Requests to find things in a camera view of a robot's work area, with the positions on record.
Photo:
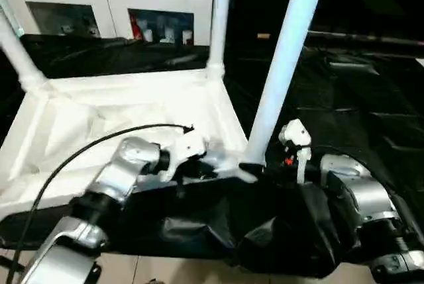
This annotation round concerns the white plastic table leg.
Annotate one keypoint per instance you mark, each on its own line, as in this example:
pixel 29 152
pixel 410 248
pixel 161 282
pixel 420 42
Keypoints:
pixel 21 59
pixel 219 16
pixel 285 59

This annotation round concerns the white plastic table top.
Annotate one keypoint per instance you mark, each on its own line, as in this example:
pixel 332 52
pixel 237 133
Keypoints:
pixel 99 115

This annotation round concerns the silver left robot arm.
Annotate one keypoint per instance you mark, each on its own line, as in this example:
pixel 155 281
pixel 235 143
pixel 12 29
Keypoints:
pixel 126 168

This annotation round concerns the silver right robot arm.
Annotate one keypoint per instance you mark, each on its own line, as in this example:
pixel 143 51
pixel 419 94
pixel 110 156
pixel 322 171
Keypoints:
pixel 364 188

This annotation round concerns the black plastic mat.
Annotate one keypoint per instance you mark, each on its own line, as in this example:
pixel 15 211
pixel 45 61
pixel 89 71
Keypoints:
pixel 265 224

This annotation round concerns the grey robot foot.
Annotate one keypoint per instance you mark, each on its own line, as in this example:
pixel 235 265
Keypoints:
pixel 152 281

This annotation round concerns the small white label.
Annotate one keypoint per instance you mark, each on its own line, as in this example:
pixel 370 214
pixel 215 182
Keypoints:
pixel 263 36

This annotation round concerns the small white cup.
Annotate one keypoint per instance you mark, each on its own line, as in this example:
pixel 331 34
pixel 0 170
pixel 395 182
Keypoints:
pixel 187 37
pixel 147 35

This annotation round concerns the white jar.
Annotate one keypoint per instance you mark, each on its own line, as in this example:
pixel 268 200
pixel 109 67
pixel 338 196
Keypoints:
pixel 169 35

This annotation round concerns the red box in cabinet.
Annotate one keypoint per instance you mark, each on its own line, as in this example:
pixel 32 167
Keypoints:
pixel 134 27

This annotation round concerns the white flat board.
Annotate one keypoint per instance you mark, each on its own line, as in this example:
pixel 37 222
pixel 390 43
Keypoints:
pixel 420 65

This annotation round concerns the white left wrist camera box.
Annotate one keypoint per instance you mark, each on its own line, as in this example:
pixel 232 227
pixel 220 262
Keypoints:
pixel 185 148

